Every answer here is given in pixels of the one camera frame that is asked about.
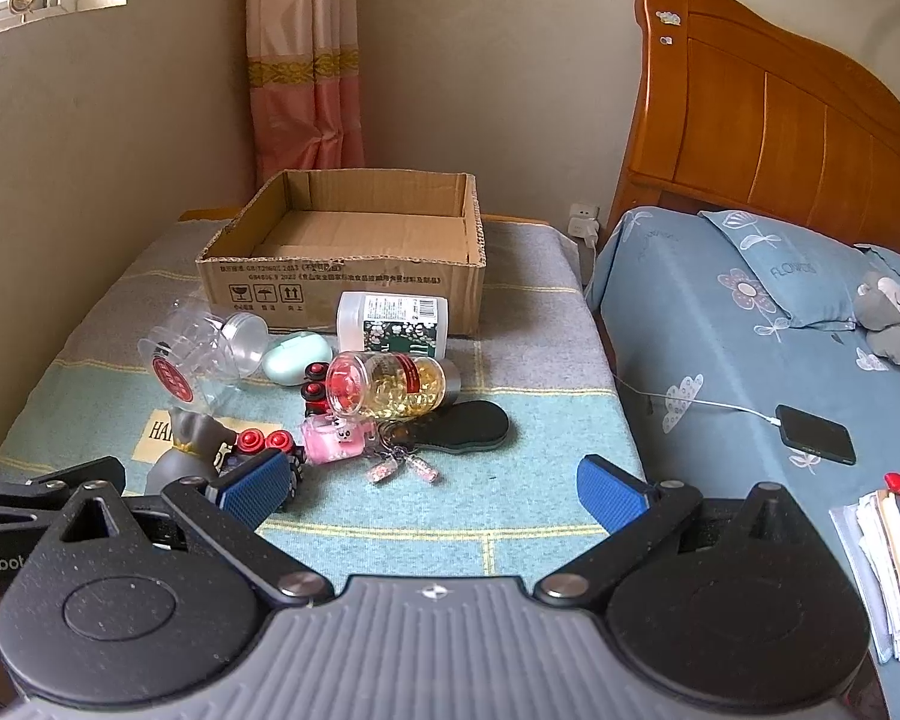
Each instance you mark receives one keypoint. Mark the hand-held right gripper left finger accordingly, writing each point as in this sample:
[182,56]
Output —
[259,491]

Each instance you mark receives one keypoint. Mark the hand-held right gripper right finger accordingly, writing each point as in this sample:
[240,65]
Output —
[611,495]

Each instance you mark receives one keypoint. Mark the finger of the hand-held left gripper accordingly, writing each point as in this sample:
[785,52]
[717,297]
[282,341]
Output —
[45,487]

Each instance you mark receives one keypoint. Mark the black toy car red wheels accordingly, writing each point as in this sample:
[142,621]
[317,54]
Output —
[315,388]
[261,441]

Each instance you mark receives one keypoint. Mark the grey cat figurine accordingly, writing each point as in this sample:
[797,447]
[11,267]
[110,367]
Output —
[184,465]

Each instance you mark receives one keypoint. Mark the pink plastic toy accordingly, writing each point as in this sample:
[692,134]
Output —
[334,444]

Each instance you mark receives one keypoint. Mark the clear plastic jar silver lid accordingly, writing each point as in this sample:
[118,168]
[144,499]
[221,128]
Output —
[195,352]

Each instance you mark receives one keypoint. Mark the clear bottle of yellow capsules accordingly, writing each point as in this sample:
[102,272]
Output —
[394,384]

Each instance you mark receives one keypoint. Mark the brown cardboard box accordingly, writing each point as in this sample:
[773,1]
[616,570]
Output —
[345,292]

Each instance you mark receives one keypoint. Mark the mint green oval case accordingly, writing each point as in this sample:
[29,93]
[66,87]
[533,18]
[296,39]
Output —
[296,358]

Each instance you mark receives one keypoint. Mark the blue floral bedsheet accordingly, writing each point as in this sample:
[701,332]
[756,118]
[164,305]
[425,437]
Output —
[705,375]

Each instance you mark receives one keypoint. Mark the black smartphone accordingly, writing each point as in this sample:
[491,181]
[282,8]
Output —
[814,433]

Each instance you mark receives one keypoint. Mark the white bottle green label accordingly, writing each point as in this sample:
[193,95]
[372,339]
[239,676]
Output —
[390,322]

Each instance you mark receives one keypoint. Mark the white charger plug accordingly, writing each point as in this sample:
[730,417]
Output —
[583,229]

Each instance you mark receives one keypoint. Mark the wooden table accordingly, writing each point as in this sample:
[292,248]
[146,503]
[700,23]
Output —
[202,213]

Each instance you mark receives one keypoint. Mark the blue floral pillow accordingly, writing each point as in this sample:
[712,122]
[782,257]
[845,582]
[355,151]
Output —
[787,270]

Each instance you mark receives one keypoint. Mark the stack of papers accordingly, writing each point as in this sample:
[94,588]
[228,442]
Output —
[892,570]

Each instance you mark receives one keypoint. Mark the grey plush toy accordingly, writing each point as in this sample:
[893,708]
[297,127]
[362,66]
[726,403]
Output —
[885,315]

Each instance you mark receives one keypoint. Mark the wooden bed headboard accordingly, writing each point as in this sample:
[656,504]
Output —
[757,127]

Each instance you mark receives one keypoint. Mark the pink curtain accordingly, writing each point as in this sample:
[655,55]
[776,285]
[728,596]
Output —
[304,52]

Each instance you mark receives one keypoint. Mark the large headboard sticker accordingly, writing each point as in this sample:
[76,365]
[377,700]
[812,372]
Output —
[671,16]

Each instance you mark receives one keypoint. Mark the white wall socket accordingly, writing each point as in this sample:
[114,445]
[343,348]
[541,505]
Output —
[585,208]

